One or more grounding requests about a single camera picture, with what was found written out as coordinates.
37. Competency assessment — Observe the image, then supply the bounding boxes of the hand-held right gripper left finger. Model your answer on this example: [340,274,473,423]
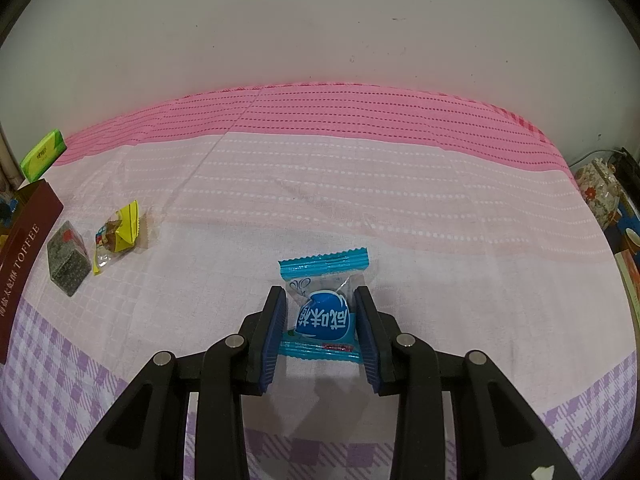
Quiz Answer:
[60,285,288,480]

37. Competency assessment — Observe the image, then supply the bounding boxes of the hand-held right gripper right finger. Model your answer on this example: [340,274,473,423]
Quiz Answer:
[354,285,583,480]

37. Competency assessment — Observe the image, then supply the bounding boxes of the blue candy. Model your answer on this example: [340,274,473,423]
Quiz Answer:
[278,247,371,363]

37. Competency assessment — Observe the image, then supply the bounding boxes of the maroon toffee box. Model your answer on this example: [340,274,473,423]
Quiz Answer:
[0,179,65,366]

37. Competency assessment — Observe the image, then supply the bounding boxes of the pink purple checked bedsheet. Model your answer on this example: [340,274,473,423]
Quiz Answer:
[0,80,636,480]

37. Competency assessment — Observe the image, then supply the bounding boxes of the yellow candy packet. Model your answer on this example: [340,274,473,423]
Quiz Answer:
[92,200,142,276]

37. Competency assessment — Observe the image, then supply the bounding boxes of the dark seaweed packet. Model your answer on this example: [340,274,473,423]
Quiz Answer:
[46,221,92,296]

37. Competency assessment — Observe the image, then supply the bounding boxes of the floral patterned pot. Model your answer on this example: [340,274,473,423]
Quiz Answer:
[574,157,625,231]

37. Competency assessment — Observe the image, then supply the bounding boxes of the green packet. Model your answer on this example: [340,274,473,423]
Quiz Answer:
[20,130,67,182]

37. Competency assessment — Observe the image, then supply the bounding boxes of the beige ribbed radiator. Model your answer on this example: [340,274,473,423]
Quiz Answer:
[0,130,23,196]

